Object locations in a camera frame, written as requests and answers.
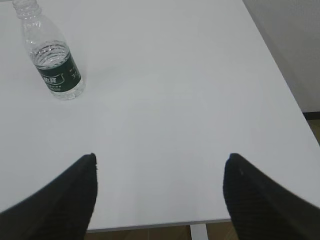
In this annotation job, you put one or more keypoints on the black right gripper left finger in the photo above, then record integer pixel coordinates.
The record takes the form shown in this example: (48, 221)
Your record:
(61, 210)

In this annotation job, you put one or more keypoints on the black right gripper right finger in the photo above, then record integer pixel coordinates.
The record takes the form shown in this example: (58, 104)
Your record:
(261, 209)

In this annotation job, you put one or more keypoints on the clear green-label water bottle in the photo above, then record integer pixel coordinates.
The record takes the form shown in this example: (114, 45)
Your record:
(49, 51)

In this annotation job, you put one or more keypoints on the white table leg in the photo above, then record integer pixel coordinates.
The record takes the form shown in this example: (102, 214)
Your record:
(198, 231)

